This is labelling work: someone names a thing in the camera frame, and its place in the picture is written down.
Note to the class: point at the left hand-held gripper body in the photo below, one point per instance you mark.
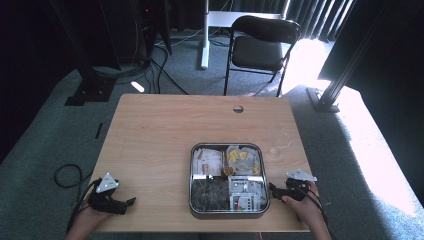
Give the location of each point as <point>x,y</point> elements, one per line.
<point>106,200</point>

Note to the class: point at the dark tray with metal rim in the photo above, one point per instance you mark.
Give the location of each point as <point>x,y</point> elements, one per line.
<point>195,186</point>

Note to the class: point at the small black floor strip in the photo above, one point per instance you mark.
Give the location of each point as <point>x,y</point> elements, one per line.
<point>99,130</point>

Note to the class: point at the black stand base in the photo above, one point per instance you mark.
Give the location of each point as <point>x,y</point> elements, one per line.
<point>88,86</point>

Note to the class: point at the small white floor object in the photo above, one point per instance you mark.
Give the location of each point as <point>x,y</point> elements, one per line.
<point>137,86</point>

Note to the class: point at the small brown wrapped snack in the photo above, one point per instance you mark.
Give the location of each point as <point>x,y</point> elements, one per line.
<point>228,170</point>

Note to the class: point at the dark curtain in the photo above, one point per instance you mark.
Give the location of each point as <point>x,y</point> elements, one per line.
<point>393,66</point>

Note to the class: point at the dark equipment tower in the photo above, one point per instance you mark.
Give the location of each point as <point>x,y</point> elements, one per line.
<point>151,30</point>

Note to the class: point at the person's left hand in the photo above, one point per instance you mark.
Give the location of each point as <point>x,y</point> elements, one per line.
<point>87,218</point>

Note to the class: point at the white desk frame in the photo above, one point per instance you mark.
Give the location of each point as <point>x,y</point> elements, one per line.
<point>205,40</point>

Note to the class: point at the pile of white printed packets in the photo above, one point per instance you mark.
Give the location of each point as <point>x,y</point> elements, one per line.
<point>248,193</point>

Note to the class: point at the aluminium profile stand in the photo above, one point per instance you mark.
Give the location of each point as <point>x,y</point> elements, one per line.
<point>328,98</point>

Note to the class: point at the black folding chair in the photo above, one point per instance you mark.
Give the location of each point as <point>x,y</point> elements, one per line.
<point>258,51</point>

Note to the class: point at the person's right hand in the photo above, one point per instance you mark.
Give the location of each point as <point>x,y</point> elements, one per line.
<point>305,206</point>

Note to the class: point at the pile of dark packets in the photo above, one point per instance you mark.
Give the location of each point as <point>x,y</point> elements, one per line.
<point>210,196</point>

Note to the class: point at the pile of beige paper packets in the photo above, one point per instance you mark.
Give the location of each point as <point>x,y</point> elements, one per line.
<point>208,161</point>

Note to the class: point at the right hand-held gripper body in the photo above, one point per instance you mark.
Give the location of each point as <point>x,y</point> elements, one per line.
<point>298,186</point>

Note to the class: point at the pile of yellow wrapped candies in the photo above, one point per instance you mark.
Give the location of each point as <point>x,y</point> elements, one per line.
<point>241,158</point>

